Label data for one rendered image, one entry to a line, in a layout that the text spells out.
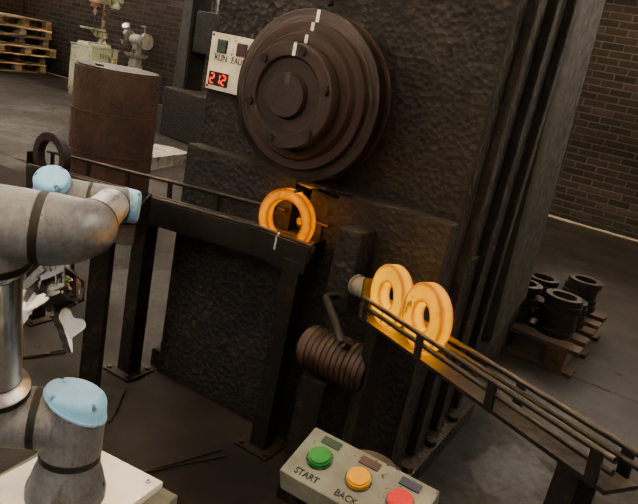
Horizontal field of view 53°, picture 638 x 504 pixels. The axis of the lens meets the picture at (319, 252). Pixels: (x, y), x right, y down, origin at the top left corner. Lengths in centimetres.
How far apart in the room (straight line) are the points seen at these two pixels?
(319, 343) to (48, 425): 74
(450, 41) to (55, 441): 134
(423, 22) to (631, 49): 598
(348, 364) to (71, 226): 89
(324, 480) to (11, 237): 61
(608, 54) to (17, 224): 715
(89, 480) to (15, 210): 57
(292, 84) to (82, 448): 102
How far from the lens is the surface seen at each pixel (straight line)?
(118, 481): 149
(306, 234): 188
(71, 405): 129
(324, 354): 172
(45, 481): 138
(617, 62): 775
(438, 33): 185
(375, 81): 174
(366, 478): 110
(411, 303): 151
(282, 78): 178
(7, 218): 105
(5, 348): 122
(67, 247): 105
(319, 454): 112
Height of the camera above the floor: 124
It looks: 17 degrees down
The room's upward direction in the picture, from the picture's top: 12 degrees clockwise
